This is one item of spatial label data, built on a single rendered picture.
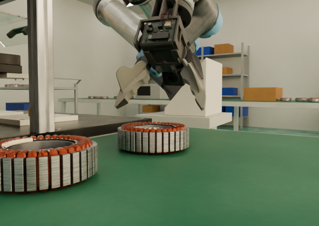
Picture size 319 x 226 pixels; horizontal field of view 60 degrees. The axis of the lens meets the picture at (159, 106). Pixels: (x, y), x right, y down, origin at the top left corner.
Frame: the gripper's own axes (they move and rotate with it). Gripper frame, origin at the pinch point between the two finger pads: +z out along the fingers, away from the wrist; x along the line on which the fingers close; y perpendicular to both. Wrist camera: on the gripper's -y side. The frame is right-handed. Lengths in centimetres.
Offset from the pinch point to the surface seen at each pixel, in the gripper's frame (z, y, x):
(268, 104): -117, -219, 21
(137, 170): 12.0, 9.5, 2.9
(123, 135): 6.0, 4.4, -2.8
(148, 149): 7.5, 3.4, 1.2
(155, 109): -313, -633, -276
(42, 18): -10.8, 12.6, -18.5
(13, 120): 1.7, -2.0, -32.7
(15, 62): -10.1, 2.2, -34.1
